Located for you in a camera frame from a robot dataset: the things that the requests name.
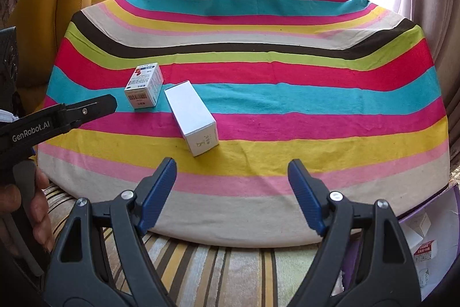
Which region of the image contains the white box small green logo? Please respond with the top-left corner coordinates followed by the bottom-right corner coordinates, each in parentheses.
top-left (164, 80), bottom-right (219, 157)

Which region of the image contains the person's left hand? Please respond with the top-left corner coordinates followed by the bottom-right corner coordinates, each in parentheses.
top-left (0, 170), bottom-right (55, 253)

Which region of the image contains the purple cardboard box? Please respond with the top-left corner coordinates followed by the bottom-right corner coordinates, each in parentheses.
top-left (340, 183), bottom-right (460, 302)

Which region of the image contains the yellow leather sofa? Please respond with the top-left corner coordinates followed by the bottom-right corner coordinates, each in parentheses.
top-left (7, 0), bottom-right (117, 88)

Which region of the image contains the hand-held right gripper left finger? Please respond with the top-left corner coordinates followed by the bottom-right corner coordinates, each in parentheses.
top-left (43, 157), bottom-right (178, 307)

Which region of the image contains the beige curtain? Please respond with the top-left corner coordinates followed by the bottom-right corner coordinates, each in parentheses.
top-left (395, 0), bottom-right (460, 164)

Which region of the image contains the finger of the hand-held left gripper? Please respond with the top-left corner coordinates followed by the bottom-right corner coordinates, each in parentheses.
top-left (54, 94), bottom-right (118, 129)

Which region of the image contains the colourful striped cloth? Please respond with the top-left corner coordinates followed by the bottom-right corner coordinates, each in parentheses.
top-left (36, 0), bottom-right (451, 249)

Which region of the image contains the red patterned box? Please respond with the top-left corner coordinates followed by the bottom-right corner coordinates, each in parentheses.
top-left (413, 239), bottom-right (439, 262)

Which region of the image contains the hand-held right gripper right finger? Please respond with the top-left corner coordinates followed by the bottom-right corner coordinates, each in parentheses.
top-left (287, 159), bottom-right (423, 307)

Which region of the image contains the small white box red mark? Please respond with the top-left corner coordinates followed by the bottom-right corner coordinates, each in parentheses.
top-left (124, 62), bottom-right (165, 110)

